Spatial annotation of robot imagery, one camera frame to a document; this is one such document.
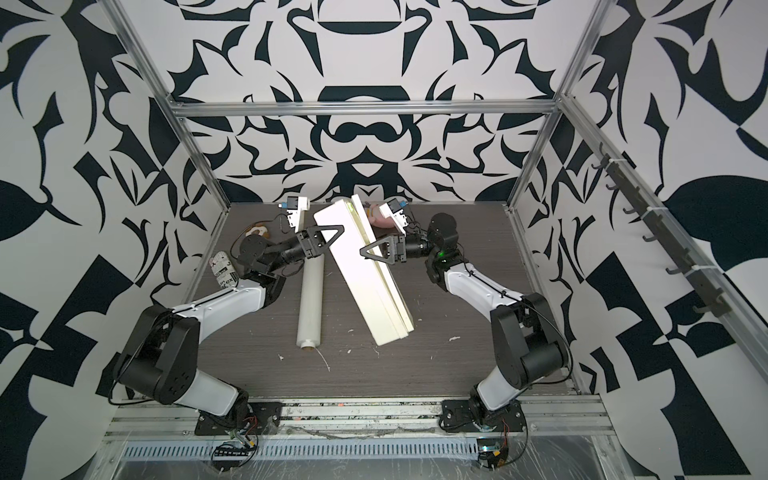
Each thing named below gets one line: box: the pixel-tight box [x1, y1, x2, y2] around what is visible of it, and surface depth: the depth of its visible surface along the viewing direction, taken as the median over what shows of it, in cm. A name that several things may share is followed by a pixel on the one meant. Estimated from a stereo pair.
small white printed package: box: [209, 250, 239, 288], surface depth 99 cm
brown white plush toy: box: [245, 223, 270, 239], surface depth 110 cm
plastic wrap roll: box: [296, 254, 325, 350], surface depth 89 cm
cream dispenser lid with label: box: [351, 194, 415, 338], surface depth 67 cm
